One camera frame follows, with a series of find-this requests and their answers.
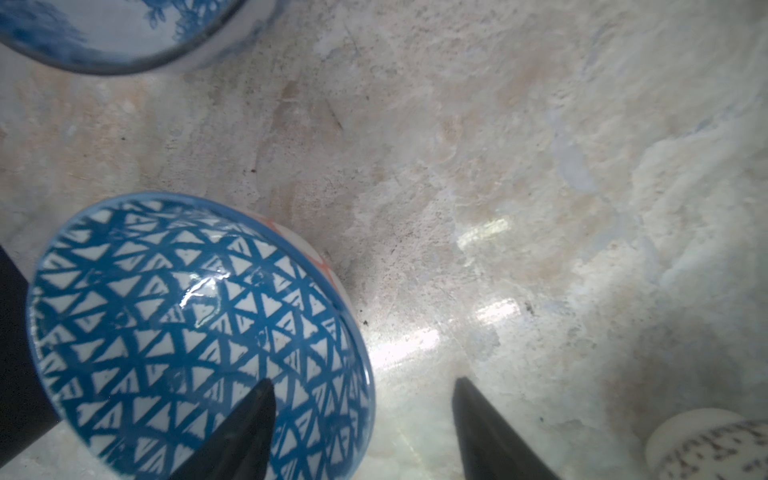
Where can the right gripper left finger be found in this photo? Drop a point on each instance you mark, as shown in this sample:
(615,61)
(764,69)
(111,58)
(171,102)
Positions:
(240,447)

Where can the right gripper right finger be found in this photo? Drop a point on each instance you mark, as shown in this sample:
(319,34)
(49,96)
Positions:
(489,447)

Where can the dark blue patterned bowl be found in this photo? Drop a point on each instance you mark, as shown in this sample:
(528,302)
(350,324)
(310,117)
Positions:
(152,316)

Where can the beige lattice bowl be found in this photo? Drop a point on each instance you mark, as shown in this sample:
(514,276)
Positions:
(708,443)

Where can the white blue floral bowl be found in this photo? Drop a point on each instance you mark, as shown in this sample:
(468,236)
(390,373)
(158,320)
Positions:
(122,38)

